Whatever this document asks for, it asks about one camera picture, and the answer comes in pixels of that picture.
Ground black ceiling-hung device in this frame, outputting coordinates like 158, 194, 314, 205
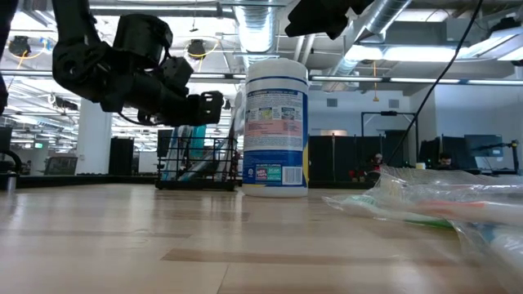
186, 38, 208, 61
7, 35, 33, 58

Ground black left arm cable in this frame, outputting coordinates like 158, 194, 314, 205
117, 109, 164, 127

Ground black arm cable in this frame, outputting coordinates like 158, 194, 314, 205
386, 0, 485, 167
117, 109, 164, 127

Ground black desk monitor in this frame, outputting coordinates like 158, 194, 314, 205
419, 136, 466, 171

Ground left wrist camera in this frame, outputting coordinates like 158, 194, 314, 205
160, 56, 194, 89

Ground black door frame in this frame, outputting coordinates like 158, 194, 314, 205
360, 110, 420, 167

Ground silver spiral air duct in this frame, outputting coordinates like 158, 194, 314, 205
326, 0, 414, 78

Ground grey metal post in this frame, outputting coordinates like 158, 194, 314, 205
0, 171, 18, 192

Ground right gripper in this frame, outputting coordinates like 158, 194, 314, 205
284, 0, 375, 41

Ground white pillar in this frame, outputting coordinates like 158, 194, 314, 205
74, 97, 115, 176

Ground black aluminium table frame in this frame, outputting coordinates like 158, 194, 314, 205
16, 173, 363, 189

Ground long ceiling light strip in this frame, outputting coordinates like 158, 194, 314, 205
0, 70, 247, 81
309, 75, 523, 86

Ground person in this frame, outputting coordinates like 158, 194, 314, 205
435, 151, 458, 172
348, 153, 386, 184

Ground black cabinet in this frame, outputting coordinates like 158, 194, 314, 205
108, 136, 136, 176

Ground silver round air duct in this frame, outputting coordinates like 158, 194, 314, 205
233, 0, 281, 58

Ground white wipes canister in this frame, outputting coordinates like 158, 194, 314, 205
242, 57, 310, 199

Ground black partition wall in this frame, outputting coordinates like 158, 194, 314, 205
307, 134, 386, 189

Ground blue desk monitor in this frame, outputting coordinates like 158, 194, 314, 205
463, 134, 504, 158

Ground orange wrapped toothbrush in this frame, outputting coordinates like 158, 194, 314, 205
367, 165, 523, 228

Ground black screen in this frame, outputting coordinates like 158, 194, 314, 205
156, 128, 206, 159

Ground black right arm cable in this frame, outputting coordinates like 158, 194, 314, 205
386, 0, 485, 167

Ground black wire basket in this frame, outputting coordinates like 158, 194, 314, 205
154, 136, 240, 192

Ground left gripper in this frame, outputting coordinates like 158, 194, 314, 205
136, 79, 226, 127

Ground blue wrapped toothbrush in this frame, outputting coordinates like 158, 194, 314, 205
452, 222, 523, 294

